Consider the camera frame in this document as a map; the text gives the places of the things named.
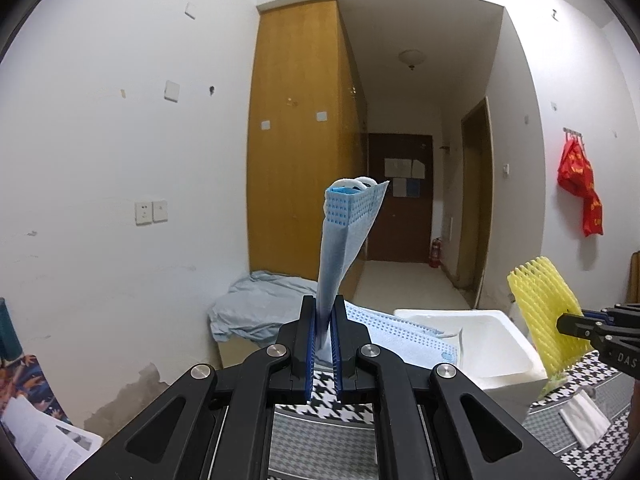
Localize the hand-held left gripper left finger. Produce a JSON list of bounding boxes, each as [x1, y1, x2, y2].
[[65, 295, 321, 480]]

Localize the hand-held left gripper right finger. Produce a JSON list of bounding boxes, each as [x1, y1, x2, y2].
[[330, 295, 576, 480]]

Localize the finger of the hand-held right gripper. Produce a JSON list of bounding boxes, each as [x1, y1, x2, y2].
[[556, 312, 608, 347], [582, 303, 640, 324]]

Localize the yellow foam net sleeve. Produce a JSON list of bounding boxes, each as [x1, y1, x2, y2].
[[506, 256, 596, 380]]

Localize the white foam box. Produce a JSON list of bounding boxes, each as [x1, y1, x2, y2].
[[392, 308, 548, 426]]

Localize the blue face mask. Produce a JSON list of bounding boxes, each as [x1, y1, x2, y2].
[[345, 302, 463, 368], [317, 175, 391, 366]]

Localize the white folded tissue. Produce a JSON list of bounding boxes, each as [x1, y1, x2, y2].
[[558, 391, 612, 451]]

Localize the light blue crumpled sheet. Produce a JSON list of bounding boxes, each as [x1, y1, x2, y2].
[[207, 270, 321, 344]]

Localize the red hanging bag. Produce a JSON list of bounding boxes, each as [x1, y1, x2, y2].
[[557, 137, 605, 237]]

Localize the dark brown entrance door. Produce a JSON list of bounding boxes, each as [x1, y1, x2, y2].
[[367, 132, 434, 264]]

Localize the tall wooden wardrobe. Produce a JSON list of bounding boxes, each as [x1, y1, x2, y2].
[[246, 0, 368, 292]]

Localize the colourful patterned cloth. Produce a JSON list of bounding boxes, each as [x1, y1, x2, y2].
[[0, 354, 74, 431]]

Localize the printed paper sheets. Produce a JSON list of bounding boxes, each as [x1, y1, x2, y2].
[[0, 395, 104, 480]]

